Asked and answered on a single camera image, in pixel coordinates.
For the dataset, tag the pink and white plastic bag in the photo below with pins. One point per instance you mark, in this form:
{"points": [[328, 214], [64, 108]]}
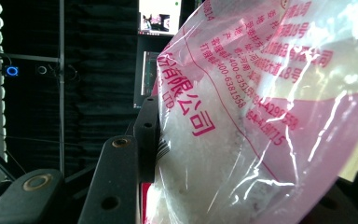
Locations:
{"points": [[245, 124]]}

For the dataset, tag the bright computer monitor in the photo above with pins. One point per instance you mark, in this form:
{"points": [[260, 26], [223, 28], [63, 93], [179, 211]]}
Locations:
{"points": [[160, 12]]}

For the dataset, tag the dim computer monitor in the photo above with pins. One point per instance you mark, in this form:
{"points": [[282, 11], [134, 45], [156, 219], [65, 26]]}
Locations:
{"points": [[147, 77]]}

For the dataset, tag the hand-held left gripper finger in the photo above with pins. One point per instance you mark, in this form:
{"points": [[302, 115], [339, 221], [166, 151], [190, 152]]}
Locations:
{"points": [[146, 140]]}

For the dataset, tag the horizontal metal bar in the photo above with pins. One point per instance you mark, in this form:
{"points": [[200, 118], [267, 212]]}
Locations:
{"points": [[34, 57]]}

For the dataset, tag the black curtain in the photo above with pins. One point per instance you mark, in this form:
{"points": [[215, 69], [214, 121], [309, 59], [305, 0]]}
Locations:
{"points": [[99, 93]]}

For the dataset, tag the upright metal pole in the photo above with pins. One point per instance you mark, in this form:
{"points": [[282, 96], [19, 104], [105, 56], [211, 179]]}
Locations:
{"points": [[61, 124]]}

